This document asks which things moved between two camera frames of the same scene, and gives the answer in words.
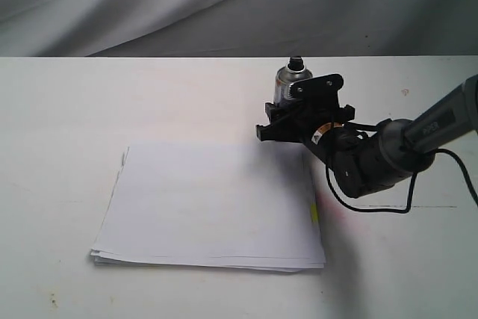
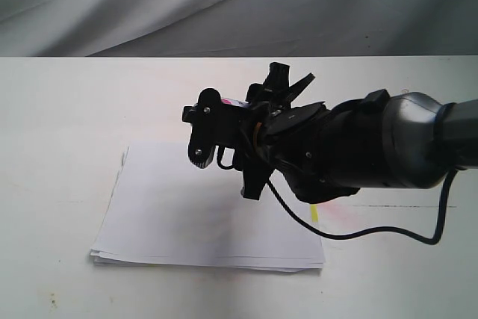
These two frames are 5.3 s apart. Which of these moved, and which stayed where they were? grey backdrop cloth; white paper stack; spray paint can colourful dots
Moved: spray paint can colourful dots
Stayed: white paper stack; grey backdrop cloth
